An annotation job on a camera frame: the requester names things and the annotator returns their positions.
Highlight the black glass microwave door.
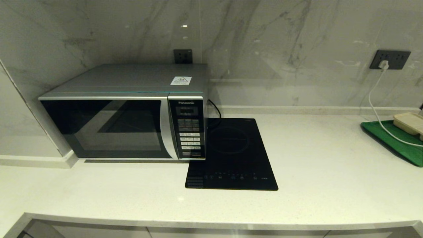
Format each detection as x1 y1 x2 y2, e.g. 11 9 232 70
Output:
40 99 176 161

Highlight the silver Panasonic microwave oven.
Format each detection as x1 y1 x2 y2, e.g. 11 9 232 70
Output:
38 64 209 161

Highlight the black induction cooktop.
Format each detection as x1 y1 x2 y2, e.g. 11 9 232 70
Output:
185 118 279 191

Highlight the beige cabinet door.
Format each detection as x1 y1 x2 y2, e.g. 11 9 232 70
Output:
23 221 147 238
326 227 423 238
147 228 326 238

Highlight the green tray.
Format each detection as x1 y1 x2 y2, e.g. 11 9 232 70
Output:
361 120 423 167

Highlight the beige lidded container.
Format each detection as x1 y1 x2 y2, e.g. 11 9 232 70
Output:
393 112 423 137

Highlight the black power cord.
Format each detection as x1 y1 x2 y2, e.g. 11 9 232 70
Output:
208 99 222 128

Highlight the small black wall socket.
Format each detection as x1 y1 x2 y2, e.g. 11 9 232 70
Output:
174 49 193 64

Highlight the white power cable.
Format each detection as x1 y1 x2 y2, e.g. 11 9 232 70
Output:
368 68 423 147

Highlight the wide black wall socket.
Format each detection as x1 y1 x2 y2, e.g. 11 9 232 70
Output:
369 50 412 70

